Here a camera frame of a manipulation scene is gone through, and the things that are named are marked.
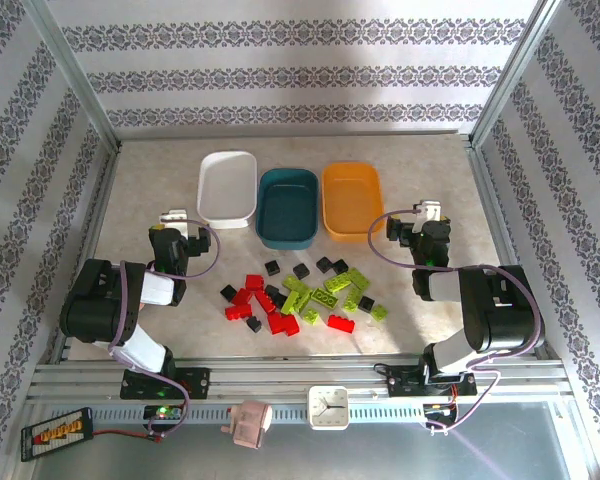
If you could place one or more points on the grey metal sheet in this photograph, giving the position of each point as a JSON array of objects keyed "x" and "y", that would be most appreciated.
[{"x": 505, "y": 450}]

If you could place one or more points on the orange plastic container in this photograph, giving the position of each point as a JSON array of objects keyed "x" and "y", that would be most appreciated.
[{"x": 352, "y": 200}]

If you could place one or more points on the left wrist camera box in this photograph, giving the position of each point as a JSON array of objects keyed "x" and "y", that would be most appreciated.
[{"x": 172, "y": 216}]

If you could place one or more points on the pink pencil sharpener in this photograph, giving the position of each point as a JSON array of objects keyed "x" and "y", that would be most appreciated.
[{"x": 252, "y": 422}]

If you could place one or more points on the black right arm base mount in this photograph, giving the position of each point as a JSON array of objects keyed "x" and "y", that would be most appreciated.
[{"x": 402, "y": 382}]

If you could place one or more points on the white plastic container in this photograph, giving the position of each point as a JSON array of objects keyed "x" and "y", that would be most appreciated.
[{"x": 227, "y": 185}]

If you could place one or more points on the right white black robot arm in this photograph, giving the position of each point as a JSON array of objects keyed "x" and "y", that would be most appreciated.
[{"x": 505, "y": 310}]

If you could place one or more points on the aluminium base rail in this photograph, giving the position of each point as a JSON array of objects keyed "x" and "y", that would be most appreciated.
[{"x": 280, "y": 375}]

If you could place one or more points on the aluminium frame post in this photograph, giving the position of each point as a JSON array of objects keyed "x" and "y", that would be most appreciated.
[
  {"x": 75, "y": 75},
  {"x": 512, "y": 75}
]

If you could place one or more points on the black power distribution board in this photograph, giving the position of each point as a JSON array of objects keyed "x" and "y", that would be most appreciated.
[{"x": 55, "y": 432}]

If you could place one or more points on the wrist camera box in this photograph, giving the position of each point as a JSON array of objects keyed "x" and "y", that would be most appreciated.
[
  {"x": 430, "y": 209},
  {"x": 172, "y": 216}
]

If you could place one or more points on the thin aluminium frame bar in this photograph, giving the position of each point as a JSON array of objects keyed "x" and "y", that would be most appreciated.
[{"x": 280, "y": 134}]

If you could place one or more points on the white square analog clock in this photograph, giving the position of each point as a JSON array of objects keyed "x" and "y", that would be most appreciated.
[{"x": 328, "y": 407}]

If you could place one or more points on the teal plastic container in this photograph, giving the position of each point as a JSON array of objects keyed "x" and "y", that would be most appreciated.
[{"x": 287, "y": 210}]

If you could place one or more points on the small lime green lego brick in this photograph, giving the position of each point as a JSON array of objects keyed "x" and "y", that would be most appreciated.
[
  {"x": 379, "y": 312},
  {"x": 311, "y": 314}
]

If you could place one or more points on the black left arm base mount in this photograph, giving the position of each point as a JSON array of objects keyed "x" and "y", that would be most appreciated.
[{"x": 197, "y": 382}]

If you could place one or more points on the long lime green lego brick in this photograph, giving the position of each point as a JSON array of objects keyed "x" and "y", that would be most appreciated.
[
  {"x": 296, "y": 284},
  {"x": 358, "y": 278},
  {"x": 325, "y": 297},
  {"x": 337, "y": 282},
  {"x": 352, "y": 299},
  {"x": 305, "y": 299},
  {"x": 290, "y": 302}
]

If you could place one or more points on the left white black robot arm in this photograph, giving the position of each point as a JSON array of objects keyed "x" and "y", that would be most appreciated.
[{"x": 95, "y": 300}]

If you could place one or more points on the aluminium frame rail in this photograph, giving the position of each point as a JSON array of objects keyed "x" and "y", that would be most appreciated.
[
  {"x": 92, "y": 225},
  {"x": 491, "y": 200}
]

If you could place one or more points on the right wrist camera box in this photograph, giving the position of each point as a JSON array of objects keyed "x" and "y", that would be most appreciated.
[{"x": 430, "y": 209}]

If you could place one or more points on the small lit circuit board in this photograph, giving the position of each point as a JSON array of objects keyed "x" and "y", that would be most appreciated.
[{"x": 162, "y": 412}]

